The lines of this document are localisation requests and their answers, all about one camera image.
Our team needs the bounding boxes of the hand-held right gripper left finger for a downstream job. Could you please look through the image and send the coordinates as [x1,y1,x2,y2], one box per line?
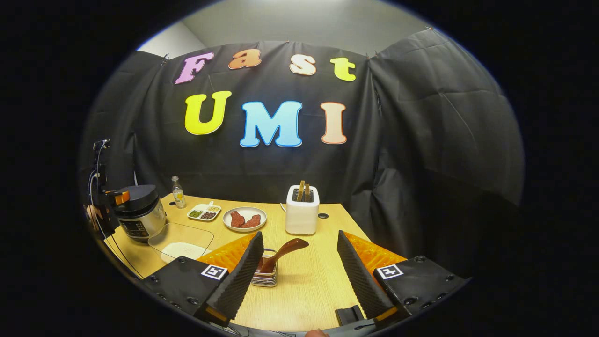
[142,231,265,327]

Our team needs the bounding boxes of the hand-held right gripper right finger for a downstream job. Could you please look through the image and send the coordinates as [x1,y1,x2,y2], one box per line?
[336,229,471,328]

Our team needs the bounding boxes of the wire metal chopstick holder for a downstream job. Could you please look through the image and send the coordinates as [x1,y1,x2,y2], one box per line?
[251,249,279,287]

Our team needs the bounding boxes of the grey silver rice cooker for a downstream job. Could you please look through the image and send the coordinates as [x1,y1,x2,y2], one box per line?
[114,184,167,242]

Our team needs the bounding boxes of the brown wooden spoon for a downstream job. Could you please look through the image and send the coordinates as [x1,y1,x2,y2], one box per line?
[259,238,310,274]

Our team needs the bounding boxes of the clear plastic rice box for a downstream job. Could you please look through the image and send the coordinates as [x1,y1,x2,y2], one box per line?
[148,223,215,264]

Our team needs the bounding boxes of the small glass bottle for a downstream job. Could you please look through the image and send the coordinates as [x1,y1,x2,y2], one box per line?
[171,176,187,209]

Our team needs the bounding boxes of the white round plate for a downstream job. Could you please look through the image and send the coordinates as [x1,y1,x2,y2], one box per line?
[222,206,268,233]

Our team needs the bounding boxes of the white divided seasoning dish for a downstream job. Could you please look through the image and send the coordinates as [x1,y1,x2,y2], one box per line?
[187,201,222,221]

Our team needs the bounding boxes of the white toaster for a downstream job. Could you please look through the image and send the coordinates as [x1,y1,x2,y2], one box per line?
[285,185,321,235]

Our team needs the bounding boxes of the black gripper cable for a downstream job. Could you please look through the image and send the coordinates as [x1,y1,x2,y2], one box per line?
[94,220,143,279]

